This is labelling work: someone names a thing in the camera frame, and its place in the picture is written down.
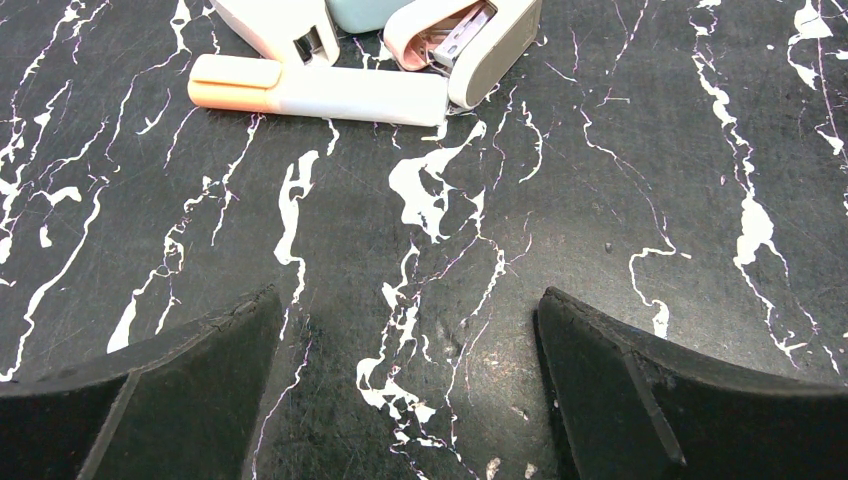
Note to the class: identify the orange cap highlighter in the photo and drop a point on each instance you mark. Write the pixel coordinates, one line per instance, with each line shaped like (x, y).
(269, 86)

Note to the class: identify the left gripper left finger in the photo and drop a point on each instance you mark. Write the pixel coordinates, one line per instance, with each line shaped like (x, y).
(179, 405)

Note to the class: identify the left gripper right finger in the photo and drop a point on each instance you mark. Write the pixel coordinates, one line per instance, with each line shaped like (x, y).
(635, 406)

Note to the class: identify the white pink stapler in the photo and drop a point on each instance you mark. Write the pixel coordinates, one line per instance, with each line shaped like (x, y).
(472, 43)

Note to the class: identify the white staple remover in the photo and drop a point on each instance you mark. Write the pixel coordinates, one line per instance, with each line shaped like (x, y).
(300, 31)

